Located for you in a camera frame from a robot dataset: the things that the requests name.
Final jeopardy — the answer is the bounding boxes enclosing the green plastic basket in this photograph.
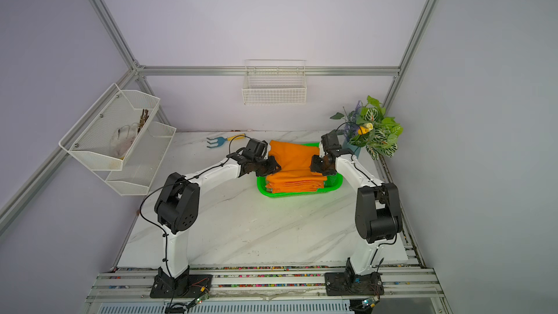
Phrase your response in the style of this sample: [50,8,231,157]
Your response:
[257,142,344,198]

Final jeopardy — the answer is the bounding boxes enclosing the orange pants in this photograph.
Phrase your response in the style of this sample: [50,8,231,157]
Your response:
[265,140,327,194]

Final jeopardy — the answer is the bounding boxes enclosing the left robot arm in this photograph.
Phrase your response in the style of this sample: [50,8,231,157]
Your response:
[154,138,280,293]

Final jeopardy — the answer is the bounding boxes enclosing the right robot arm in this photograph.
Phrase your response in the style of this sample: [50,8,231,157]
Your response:
[310,132,408,291]

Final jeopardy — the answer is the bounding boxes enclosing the teal vase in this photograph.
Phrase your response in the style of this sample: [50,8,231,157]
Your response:
[342,140,361,158]

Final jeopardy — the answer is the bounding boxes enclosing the artificial plant bouquet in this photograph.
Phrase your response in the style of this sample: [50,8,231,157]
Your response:
[330,95,404,160]

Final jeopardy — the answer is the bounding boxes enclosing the white mesh lower shelf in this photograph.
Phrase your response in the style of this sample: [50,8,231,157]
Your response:
[105,122,176,196]

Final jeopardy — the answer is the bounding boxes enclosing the brown dried twigs in shelf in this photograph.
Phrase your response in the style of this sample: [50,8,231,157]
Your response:
[137,109,149,133]

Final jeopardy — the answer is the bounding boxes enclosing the clear plastic bag in shelf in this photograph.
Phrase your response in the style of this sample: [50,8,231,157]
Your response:
[110,123,139,159]

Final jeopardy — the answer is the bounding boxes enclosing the small garden fork yellow handle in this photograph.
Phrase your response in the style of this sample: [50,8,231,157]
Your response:
[206,133,246,148]

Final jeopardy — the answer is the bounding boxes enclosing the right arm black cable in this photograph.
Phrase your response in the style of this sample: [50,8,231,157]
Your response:
[333,121,400,271]

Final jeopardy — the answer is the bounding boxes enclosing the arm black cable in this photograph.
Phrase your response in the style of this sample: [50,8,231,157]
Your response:
[333,121,400,271]
[139,134,247,278]

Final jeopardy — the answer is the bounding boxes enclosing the white wire wall basket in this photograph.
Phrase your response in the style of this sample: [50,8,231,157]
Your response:
[242,60,307,106]

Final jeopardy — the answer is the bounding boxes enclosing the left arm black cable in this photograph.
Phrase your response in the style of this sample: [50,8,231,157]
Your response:
[139,134,247,278]

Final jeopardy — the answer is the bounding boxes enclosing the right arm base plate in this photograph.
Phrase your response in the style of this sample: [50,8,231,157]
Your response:
[324,272,384,297]

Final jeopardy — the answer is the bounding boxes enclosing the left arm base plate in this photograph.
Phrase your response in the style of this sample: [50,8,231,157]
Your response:
[150,273,213,299]

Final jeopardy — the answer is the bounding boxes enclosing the aluminium frame rails front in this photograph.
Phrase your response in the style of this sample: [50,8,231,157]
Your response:
[81,265,452,313]

